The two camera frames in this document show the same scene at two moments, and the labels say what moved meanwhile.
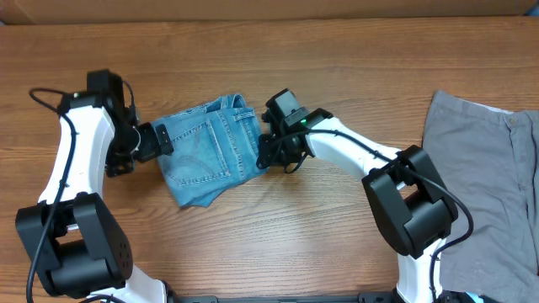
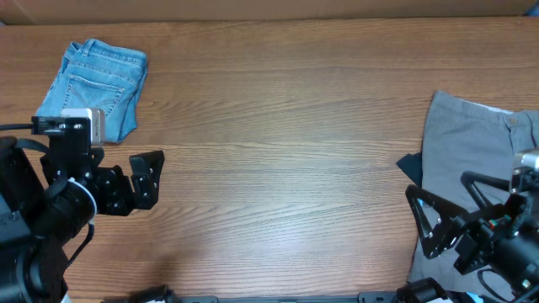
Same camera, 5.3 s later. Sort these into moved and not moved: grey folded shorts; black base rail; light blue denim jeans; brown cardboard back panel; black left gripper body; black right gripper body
Moved: black right gripper body; black left gripper body; light blue denim jeans
Not moved: grey folded shorts; brown cardboard back panel; black base rail
